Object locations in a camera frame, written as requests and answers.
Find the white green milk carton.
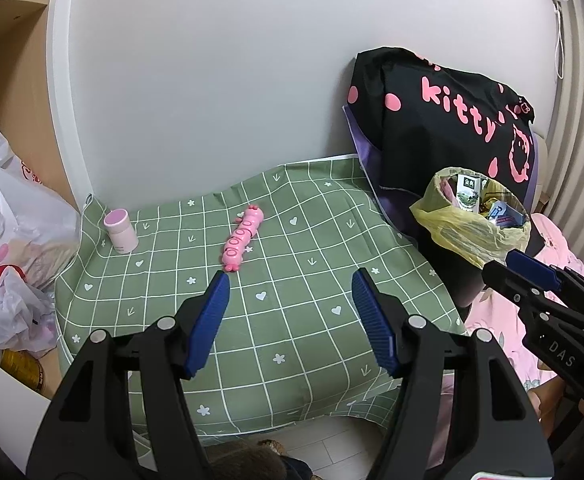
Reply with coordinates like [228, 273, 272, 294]
[449, 172, 490, 211]

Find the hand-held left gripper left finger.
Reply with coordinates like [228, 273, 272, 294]
[26, 270, 231, 480]

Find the wooden shelf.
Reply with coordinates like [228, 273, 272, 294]
[0, 0, 80, 211]

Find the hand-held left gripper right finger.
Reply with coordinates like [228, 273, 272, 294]
[352, 267, 555, 480]

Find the pink floral blanket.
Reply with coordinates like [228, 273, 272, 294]
[429, 212, 584, 461]

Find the small crumpled plastic bag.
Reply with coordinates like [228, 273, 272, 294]
[0, 265, 59, 358]

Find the pink caterpillar toy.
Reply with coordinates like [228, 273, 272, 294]
[222, 203, 265, 273]

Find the yellow plastic bin bag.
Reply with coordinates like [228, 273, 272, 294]
[409, 166, 532, 271]

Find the green checked tablecloth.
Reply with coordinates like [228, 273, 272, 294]
[54, 155, 467, 436]

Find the black trash bin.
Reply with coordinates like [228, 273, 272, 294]
[417, 240, 545, 311]

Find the gold tin can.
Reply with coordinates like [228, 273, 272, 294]
[0, 347, 48, 398]

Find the black pink printed pillow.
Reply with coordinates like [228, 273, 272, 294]
[344, 46, 537, 241]

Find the white cord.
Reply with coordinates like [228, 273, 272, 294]
[552, 0, 565, 81]

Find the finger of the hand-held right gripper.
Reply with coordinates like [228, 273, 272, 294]
[482, 261, 584, 333]
[506, 251, 584, 311]

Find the large white plastic bag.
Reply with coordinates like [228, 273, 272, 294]
[0, 125, 82, 293]

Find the blue white wrapper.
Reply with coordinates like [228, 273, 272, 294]
[482, 200, 527, 228]

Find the pink bottle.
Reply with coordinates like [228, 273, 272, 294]
[103, 208, 139, 254]

